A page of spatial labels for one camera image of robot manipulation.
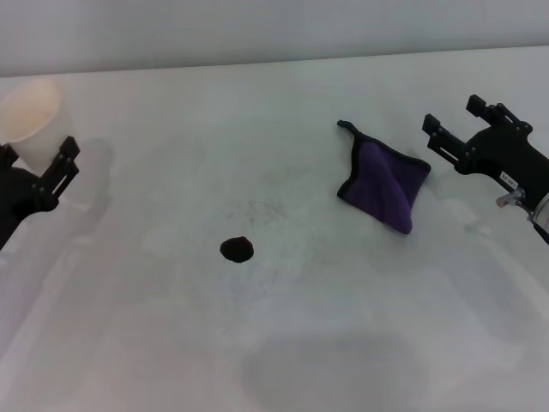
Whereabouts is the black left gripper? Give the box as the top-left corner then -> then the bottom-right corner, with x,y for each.
0,136 -> 81,252

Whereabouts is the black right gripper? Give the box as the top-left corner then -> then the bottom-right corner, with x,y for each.
421,94 -> 549,203

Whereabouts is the white paper cup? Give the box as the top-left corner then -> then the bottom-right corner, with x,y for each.
0,78 -> 75,173

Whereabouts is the purple rag with black trim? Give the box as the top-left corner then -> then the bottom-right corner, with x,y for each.
336,119 -> 432,237

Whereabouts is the black water stain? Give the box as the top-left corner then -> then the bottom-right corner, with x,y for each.
220,235 -> 255,264

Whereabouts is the right wrist cable with connector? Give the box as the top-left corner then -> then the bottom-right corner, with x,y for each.
494,187 -> 549,246

